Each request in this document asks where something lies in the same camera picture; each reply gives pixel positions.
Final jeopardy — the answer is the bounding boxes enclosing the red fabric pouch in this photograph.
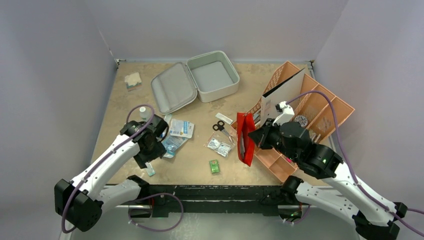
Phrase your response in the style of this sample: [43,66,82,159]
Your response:
[236,112,256,167]

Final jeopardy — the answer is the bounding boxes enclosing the blue clear wipes packet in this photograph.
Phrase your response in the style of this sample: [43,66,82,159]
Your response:
[162,135,188,159]

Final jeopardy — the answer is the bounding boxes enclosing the small green box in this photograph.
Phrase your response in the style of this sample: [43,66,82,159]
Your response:
[209,159,221,174]

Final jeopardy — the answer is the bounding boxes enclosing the white blue mask packet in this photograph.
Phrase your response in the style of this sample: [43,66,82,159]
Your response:
[169,119,195,139]

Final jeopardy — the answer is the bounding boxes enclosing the teal dotted gauze packet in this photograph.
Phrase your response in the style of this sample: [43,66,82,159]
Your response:
[163,114,173,127]

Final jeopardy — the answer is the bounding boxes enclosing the clear bag of sachets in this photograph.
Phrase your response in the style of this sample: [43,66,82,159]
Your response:
[204,131,236,158]

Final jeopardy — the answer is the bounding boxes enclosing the small teal plaster strip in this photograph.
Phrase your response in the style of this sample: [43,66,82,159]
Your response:
[145,162,156,177]

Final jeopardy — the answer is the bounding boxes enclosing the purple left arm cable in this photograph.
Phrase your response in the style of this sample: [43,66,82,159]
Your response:
[61,104,184,234]

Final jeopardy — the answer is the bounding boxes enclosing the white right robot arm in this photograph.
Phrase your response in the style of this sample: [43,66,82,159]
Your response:
[249,118,407,240]

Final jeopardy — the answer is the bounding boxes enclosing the clear white cap bottle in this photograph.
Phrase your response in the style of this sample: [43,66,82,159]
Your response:
[139,106,151,122]

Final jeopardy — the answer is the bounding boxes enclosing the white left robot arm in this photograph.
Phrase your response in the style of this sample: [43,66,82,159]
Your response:
[53,114,276,234]

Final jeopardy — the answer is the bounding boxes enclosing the white plaster packet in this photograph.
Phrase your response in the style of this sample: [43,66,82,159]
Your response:
[215,112,234,125]

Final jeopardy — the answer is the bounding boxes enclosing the grey open medicine case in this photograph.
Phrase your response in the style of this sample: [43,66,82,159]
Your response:
[150,50,240,115]

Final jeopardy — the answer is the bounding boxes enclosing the white sponge pad stack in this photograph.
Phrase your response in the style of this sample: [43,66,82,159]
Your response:
[124,72,142,91]

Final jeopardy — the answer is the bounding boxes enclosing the black handled scissors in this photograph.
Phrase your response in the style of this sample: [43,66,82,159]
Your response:
[212,120,234,143]

